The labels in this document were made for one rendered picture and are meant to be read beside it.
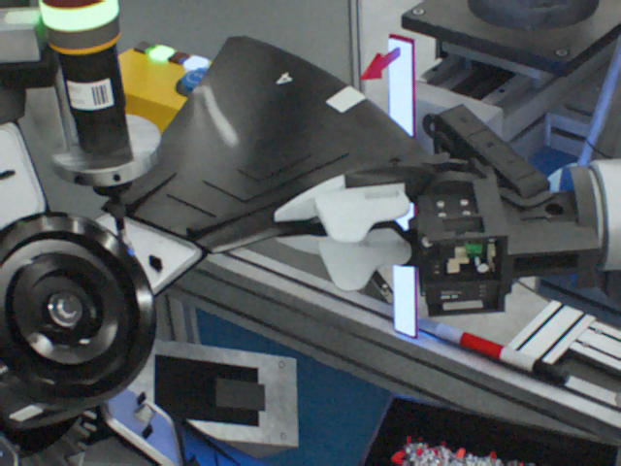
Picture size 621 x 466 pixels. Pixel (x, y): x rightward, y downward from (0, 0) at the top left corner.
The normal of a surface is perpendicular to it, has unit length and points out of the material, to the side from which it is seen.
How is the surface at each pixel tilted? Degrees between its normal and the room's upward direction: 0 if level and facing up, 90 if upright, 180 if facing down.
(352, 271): 10
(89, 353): 44
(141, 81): 0
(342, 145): 18
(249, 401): 50
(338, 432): 90
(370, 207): 7
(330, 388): 90
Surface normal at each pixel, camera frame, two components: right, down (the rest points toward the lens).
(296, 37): 0.81, 0.30
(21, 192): -0.18, -0.01
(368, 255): -0.06, -0.69
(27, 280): 0.66, -0.22
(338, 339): -0.58, 0.50
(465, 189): 0.04, 0.67
